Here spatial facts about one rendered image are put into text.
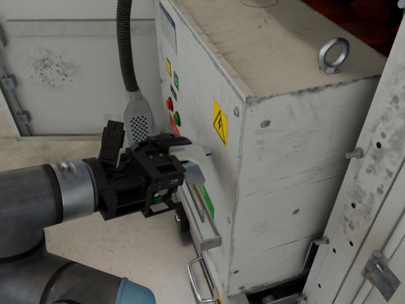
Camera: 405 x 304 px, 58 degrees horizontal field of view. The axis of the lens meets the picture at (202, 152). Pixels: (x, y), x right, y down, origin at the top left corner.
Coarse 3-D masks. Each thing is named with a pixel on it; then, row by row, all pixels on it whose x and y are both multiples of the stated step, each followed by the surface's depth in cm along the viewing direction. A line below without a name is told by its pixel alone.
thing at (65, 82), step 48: (0, 0) 94; (48, 0) 94; (96, 0) 94; (144, 0) 94; (0, 48) 103; (48, 48) 103; (96, 48) 103; (144, 48) 103; (0, 96) 110; (48, 96) 113; (96, 96) 114; (144, 96) 114
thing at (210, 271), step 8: (176, 192) 99; (184, 192) 93; (192, 232) 88; (200, 232) 84; (208, 256) 79; (208, 264) 78; (208, 272) 80; (216, 272) 77; (216, 280) 75; (216, 288) 74; (224, 296) 73; (232, 296) 73; (240, 296) 73
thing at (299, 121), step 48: (192, 0) 65; (240, 0) 65; (288, 0) 65; (240, 48) 51; (288, 48) 51; (336, 48) 51; (288, 96) 43; (336, 96) 46; (240, 144) 46; (288, 144) 49; (336, 144) 52; (240, 192) 52; (288, 192) 56; (336, 192) 60; (240, 240) 60; (288, 240) 65; (240, 288) 71
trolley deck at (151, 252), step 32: (64, 224) 96; (96, 224) 96; (128, 224) 96; (160, 224) 96; (64, 256) 88; (96, 256) 88; (128, 256) 88; (160, 256) 88; (192, 256) 88; (160, 288) 82; (192, 288) 82
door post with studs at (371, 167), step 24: (384, 72) 41; (384, 96) 41; (384, 120) 42; (360, 144) 47; (384, 144) 43; (360, 168) 48; (384, 168) 43; (360, 192) 49; (336, 216) 56; (360, 216) 50; (336, 240) 57; (312, 264) 67; (336, 264) 58; (312, 288) 68; (336, 288) 60
